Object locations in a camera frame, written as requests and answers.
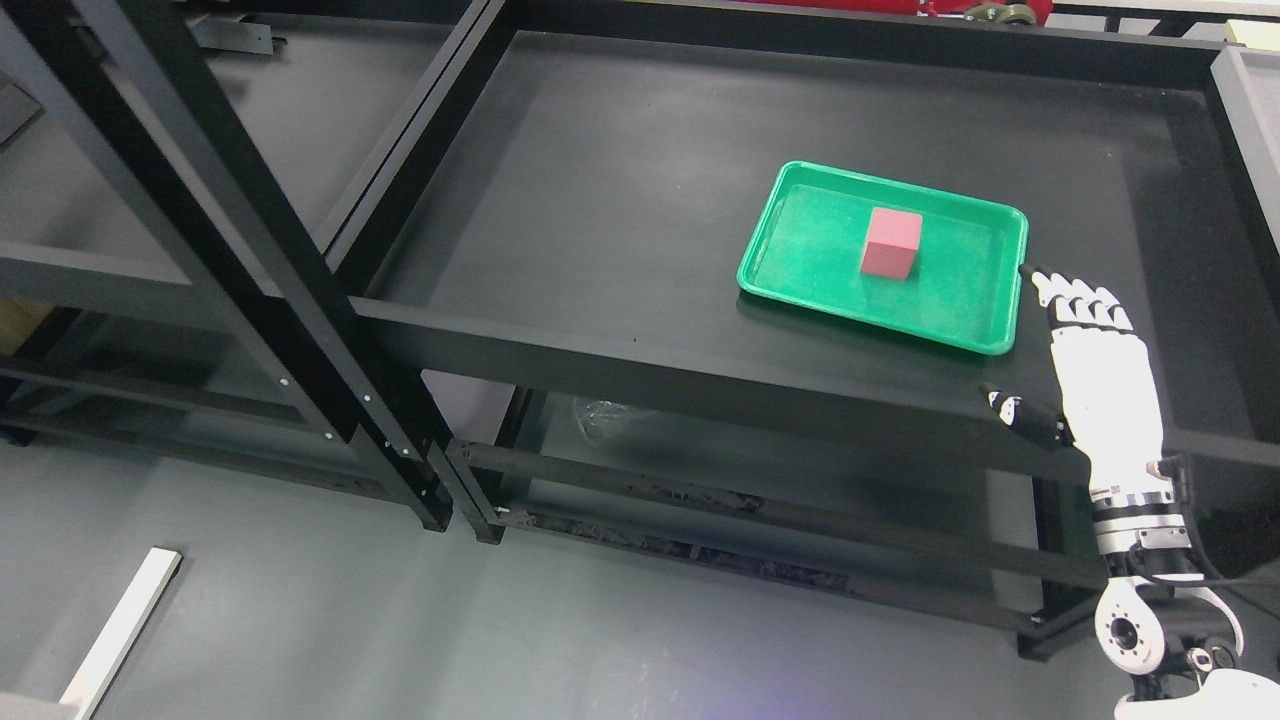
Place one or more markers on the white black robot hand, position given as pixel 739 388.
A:
pixel 1109 409

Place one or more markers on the pink block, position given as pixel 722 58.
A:
pixel 891 243

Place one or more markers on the green plastic tray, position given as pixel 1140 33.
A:
pixel 929 263

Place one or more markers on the black metal shelf rack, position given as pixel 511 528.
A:
pixel 578 223

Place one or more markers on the left black shelf rack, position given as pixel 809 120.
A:
pixel 312 340

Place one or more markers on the red metal beam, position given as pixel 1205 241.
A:
pixel 1020 13

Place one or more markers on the clear plastic bag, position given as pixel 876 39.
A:
pixel 601 420

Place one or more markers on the white standing desk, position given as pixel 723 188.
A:
pixel 98 670

